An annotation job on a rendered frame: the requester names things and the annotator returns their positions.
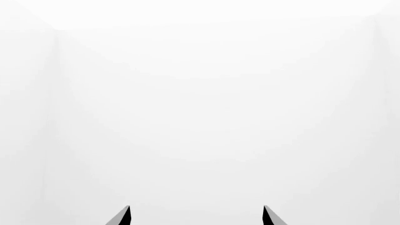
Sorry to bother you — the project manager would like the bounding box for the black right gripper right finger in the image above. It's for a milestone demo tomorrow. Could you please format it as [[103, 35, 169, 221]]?
[[262, 204, 289, 225]]

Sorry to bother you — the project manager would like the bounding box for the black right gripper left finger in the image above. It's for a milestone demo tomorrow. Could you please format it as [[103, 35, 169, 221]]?
[[104, 204, 133, 225]]

